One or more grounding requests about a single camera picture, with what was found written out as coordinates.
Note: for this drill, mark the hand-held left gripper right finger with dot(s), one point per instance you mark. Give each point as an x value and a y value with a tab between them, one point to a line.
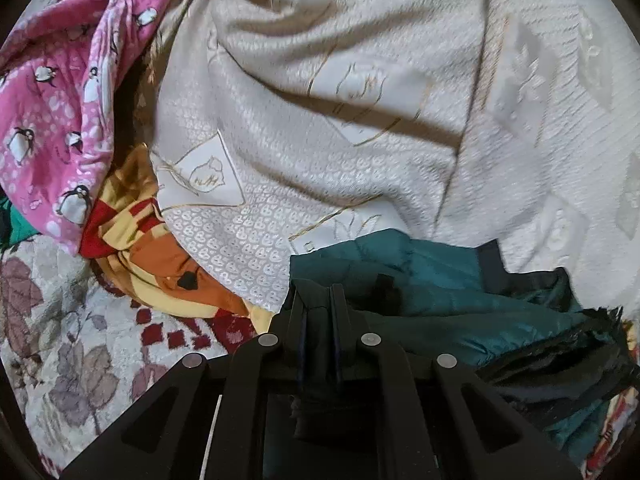
341	310

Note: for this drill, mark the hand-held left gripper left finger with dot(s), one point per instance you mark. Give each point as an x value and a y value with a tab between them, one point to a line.
295	310

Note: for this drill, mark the green quilted puffer jacket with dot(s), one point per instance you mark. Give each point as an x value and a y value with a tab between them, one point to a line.
440	285

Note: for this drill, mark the orange yellow red cloth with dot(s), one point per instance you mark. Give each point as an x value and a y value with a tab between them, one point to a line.
160	260

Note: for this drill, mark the floral leaf pattern blanket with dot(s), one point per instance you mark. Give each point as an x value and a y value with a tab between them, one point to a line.
75	335

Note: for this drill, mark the cream embossed bedspread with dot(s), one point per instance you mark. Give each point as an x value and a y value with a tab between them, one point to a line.
350	35

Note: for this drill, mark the bright green cloth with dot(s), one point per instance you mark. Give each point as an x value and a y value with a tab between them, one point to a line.
22	227

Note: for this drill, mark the red yellow patterned cloth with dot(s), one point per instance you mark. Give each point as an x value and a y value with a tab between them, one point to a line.
616	430

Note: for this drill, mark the pink penguin print cloth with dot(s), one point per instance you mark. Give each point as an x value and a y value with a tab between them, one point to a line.
50	110

